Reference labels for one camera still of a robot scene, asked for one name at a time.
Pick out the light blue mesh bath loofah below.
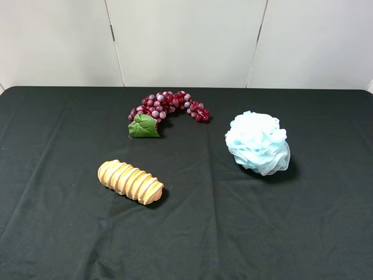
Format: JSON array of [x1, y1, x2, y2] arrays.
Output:
[[225, 111, 291, 176]]

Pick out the red plastic grape bunch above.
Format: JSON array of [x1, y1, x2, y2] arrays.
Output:
[[128, 90, 210, 138]]

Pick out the twisted golden bread loaf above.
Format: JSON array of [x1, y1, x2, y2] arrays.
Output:
[[97, 159, 164, 205]]

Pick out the black tablecloth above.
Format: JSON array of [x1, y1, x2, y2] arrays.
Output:
[[1, 87, 372, 279]]

